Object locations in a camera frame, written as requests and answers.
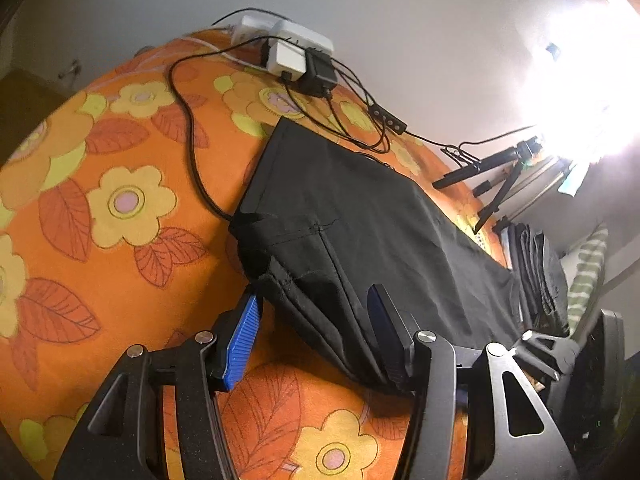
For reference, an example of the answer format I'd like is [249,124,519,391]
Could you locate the white power strip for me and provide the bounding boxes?
[231,14,334,56]

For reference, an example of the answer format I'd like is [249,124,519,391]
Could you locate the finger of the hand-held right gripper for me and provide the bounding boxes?
[510,329,582,382]

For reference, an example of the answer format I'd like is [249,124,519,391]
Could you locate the white cable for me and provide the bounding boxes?
[140,34,268,70]

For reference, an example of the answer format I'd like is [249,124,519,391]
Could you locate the tall metal stand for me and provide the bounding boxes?
[492,157,573,226]

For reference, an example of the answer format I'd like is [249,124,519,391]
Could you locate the green striped white pillow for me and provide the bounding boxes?
[559,224,611,336]

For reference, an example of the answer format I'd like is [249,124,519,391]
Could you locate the long black cable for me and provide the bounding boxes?
[168,42,267,221]

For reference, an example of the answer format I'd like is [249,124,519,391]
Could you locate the small black tripod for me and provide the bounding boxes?
[432,135,547,247]

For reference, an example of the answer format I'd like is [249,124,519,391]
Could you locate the black inline cable switch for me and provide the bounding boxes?
[369,103,407,134]

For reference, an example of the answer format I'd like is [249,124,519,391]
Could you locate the orange floral bedsheet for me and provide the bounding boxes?
[0,29,516,480]

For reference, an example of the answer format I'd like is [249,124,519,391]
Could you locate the white plug adapter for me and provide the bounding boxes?
[260,40,308,77]

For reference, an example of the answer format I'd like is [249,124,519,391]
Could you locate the black pants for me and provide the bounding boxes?
[229,116,523,395]

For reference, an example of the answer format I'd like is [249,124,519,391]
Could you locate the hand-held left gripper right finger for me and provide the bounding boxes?
[366,283,581,480]

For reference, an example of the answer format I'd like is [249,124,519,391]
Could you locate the thin black adapter cable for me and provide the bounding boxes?
[281,72,401,156]

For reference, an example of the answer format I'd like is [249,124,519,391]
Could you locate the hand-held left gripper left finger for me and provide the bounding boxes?
[52,292,262,480]

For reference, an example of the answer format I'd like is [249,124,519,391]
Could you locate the black power adapter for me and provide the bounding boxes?
[298,49,340,97]

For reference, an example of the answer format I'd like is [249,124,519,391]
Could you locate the stack of folded dark clothes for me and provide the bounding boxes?
[502,220,572,337]

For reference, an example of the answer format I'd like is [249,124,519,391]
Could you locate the bright lamp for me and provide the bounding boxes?
[515,0,640,171]

